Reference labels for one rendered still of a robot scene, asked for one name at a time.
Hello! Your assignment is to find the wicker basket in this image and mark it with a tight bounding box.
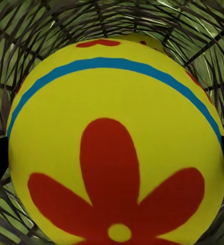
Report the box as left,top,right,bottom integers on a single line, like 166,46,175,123
0,0,224,245

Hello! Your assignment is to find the easter egg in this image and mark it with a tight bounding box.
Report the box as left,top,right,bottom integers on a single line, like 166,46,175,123
6,38,224,245
116,32,168,55

